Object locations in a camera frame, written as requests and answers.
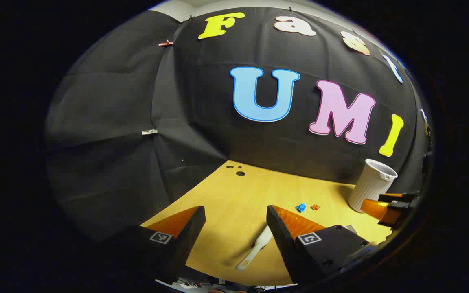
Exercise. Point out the wooden desktop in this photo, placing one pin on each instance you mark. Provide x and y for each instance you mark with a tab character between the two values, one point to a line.
234	195

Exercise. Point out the white ribbed garbage bin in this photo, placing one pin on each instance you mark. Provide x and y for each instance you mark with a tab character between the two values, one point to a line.
371	187

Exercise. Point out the orange cloth clip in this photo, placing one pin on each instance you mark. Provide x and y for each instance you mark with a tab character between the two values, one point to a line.
166	42

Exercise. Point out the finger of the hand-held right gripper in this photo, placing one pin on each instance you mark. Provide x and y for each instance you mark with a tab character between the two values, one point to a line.
373	206
399	213

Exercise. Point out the orange paper trash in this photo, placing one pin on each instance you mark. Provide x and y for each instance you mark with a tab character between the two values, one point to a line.
315	207

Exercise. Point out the small white broom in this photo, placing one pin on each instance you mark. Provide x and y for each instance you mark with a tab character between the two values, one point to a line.
259	244

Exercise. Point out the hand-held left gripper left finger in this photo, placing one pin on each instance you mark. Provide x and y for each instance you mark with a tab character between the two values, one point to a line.
189	238

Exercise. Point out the black backdrop cloth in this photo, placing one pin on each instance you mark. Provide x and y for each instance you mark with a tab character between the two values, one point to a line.
116	122

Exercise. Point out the blue paper trash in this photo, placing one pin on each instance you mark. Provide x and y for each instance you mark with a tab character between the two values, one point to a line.
300	208

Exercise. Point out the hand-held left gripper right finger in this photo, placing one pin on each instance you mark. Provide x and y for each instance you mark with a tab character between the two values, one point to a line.
281	240

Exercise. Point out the white cloth clip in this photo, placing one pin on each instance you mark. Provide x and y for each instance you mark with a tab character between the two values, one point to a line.
150	132

